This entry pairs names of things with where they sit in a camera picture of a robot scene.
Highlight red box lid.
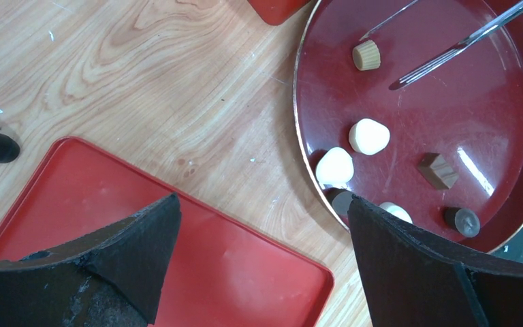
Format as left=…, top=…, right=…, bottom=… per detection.
left=0, top=137, right=334, bottom=326

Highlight metal tongs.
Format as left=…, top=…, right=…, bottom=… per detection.
left=358, top=1, right=523, bottom=91

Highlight white teardrop chocolate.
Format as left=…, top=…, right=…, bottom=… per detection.
left=349, top=119, right=390, bottom=156
left=315, top=147, right=355, bottom=185

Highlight dark round chocolate left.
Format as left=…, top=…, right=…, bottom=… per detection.
left=326, top=188, right=355, bottom=216

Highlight dark red round tray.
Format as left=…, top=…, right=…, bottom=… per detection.
left=294, top=1, right=523, bottom=252

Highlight brown square chocolate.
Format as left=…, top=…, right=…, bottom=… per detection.
left=417, top=153, right=459, bottom=190

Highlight caramel cup chocolate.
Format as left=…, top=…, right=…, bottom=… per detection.
left=352, top=40, right=381, bottom=71

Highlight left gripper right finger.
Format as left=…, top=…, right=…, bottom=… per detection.
left=348, top=196, right=523, bottom=326

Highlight red chocolate box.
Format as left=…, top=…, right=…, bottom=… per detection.
left=248, top=0, right=310, bottom=26

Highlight white oval chocolate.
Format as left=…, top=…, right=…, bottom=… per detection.
left=379, top=202, right=413, bottom=223

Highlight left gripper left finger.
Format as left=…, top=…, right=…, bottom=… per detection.
left=0, top=194, right=182, bottom=326

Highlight dark oval chocolate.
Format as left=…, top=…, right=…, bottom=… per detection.
left=444, top=207, right=481, bottom=238

